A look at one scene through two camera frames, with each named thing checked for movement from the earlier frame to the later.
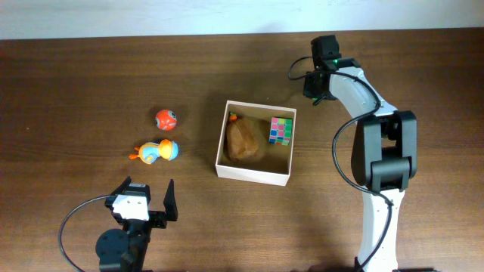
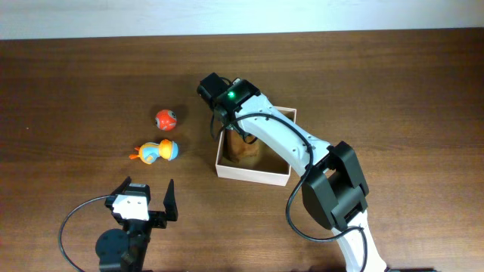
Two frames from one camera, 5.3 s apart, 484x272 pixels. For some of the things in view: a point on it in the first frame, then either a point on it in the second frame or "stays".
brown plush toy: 245,138 stays
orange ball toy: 165,120 stays
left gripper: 159,219 stays
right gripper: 308,91 → 234,128
